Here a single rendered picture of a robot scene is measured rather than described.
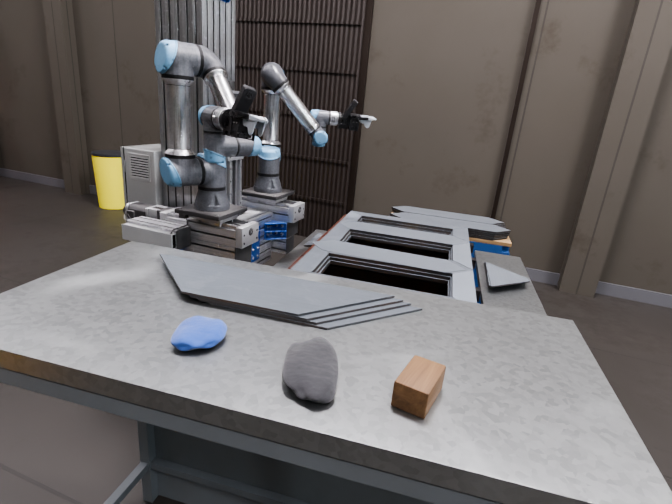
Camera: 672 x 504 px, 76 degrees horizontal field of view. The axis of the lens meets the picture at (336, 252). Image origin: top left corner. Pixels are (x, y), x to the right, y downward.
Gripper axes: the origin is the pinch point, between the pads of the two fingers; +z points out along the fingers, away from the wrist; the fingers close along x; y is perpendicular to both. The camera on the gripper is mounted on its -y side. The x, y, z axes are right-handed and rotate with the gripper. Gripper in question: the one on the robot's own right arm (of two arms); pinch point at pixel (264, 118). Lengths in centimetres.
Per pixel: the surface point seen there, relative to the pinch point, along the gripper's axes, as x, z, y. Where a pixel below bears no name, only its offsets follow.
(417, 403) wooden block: 21, 83, 41
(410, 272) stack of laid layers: -81, 11, 51
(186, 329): 40, 41, 43
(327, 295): 5, 45, 39
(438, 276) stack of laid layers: -87, 21, 50
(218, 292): 26, 29, 42
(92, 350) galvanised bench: 54, 34, 48
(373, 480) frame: 29, 84, 52
